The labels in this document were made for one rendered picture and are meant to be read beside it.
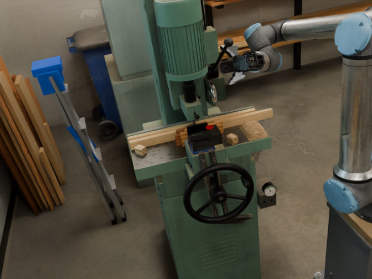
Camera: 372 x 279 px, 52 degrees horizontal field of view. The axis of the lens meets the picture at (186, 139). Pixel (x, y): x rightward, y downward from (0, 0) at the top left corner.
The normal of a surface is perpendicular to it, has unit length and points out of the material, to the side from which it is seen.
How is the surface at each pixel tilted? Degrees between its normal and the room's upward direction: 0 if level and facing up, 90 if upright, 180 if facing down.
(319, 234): 0
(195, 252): 90
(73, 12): 90
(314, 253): 0
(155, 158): 0
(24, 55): 90
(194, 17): 90
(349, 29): 82
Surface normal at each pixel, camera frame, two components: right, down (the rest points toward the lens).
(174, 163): 0.22, 0.48
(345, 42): -0.89, 0.22
